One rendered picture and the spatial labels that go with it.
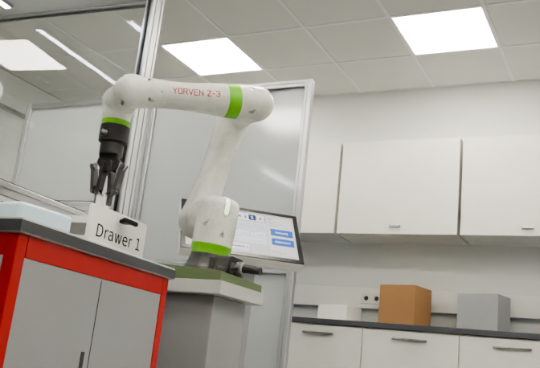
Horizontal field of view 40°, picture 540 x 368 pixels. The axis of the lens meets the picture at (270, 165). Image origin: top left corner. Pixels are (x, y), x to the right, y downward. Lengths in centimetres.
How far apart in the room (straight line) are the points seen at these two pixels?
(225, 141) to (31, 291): 116
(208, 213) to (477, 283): 343
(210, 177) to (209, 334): 58
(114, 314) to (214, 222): 61
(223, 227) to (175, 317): 31
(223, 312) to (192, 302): 10
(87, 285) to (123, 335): 20
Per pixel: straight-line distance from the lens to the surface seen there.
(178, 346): 225
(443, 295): 547
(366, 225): 539
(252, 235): 311
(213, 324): 221
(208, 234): 230
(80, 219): 219
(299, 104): 397
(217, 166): 252
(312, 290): 579
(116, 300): 181
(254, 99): 242
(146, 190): 430
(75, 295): 168
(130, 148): 292
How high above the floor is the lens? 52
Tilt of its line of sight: 16 degrees up
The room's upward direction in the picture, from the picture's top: 6 degrees clockwise
